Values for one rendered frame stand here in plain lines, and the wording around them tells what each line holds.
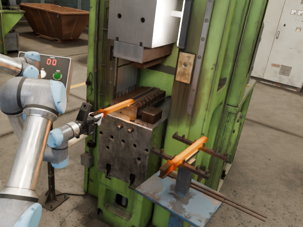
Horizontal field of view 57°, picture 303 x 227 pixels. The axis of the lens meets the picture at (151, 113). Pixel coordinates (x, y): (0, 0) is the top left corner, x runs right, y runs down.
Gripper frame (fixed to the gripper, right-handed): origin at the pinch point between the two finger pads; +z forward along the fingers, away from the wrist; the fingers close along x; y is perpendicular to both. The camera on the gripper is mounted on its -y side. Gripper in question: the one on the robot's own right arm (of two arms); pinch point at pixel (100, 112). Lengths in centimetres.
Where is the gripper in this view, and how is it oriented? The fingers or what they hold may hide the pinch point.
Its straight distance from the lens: 153.8
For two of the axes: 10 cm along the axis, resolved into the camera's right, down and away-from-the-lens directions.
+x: 8.8, 2.7, -3.9
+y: -1.2, 9.2, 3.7
